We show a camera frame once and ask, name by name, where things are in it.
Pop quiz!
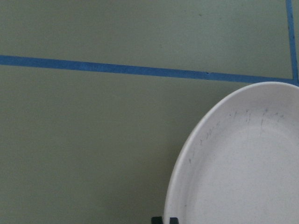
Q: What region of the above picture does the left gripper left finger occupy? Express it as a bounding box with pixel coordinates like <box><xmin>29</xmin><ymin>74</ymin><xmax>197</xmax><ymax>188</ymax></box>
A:
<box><xmin>151</xmin><ymin>217</ymin><xmax>164</xmax><ymax>224</ymax></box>

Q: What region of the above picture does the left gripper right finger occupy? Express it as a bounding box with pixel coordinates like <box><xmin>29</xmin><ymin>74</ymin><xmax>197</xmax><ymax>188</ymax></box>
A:
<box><xmin>169</xmin><ymin>217</ymin><xmax>179</xmax><ymax>224</ymax></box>

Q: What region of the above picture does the pink plate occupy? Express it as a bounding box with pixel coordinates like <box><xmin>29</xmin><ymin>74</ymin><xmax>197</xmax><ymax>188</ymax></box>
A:
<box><xmin>163</xmin><ymin>82</ymin><xmax>299</xmax><ymax>224</ymax></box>

